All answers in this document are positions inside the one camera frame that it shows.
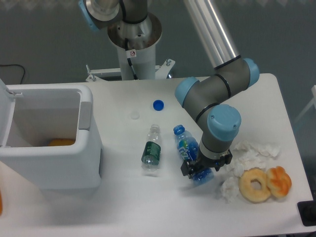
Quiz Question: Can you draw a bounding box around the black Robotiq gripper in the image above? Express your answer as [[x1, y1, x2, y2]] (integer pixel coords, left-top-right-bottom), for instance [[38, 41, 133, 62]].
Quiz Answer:
[[181, 149, 233, 179]]

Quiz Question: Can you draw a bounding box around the blue plastic drink bottle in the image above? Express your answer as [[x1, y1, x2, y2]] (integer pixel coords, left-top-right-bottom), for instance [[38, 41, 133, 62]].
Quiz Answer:
[[173, 124, 214, 185]]

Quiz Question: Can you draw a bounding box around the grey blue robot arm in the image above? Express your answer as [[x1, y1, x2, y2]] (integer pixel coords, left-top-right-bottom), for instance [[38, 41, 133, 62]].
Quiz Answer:
[[79, 0, 260, 179]]

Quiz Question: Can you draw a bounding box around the clear bottle green label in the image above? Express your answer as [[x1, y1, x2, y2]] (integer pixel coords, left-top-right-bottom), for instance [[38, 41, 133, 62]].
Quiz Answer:
[[141, 124, 162, 177]]

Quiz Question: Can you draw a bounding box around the blue bottle cap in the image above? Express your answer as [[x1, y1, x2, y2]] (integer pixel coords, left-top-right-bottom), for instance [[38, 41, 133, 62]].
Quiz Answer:
[[153, 100, 164, 111]]

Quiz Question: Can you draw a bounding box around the small crumpled white tissue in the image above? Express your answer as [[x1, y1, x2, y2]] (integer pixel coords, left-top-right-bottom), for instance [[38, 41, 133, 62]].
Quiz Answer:
[[220, 177, 239, 203]]

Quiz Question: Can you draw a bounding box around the large crumpled white tissue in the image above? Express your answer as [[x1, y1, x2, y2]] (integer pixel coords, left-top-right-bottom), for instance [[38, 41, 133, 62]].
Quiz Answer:
[[225, 140, 281, 177]]

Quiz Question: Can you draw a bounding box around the orange twisted bread roll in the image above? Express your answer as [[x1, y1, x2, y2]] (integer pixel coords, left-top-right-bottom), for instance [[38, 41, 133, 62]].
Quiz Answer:
[[266, 166, 292, 198]]

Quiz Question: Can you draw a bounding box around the black device at edge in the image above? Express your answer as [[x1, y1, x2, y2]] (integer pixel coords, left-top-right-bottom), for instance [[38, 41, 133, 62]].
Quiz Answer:
[[297, 200, 316, 227]]

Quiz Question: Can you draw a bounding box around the orange bread inside bin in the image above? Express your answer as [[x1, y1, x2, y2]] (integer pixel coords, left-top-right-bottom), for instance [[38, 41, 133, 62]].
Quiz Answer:
[[48, 139, 75, 146]]

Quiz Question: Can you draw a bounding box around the white open trash bin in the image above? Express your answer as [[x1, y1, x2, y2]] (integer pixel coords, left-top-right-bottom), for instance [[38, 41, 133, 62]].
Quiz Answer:
[[0, 83, 102, 189]]

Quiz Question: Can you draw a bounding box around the orange object left edge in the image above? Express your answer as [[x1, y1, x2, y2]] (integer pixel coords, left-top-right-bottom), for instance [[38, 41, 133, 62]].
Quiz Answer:
[[0, 192, 3, 216]]

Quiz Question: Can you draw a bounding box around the plain ring donut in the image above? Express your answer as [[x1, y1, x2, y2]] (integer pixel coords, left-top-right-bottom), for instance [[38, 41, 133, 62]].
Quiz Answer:
[[238, 168, 271, 203]]

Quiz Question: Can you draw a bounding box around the white metal base frame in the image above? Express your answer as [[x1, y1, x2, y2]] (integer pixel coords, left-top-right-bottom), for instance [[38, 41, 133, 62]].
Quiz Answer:
[[85, 59, 176, 82]]

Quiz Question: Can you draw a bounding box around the black cable on pedestal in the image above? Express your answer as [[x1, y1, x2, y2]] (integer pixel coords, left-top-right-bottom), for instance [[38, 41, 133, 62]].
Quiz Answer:
[[123, 38, 138, 80]]

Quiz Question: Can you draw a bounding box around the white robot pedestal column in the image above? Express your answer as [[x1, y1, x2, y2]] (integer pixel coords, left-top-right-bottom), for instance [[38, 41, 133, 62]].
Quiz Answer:
[[108, 13, 162, 80]]

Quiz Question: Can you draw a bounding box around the black floor cable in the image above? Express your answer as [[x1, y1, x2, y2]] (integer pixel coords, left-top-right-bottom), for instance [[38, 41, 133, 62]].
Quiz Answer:
[[0, 64, 26, 84]]

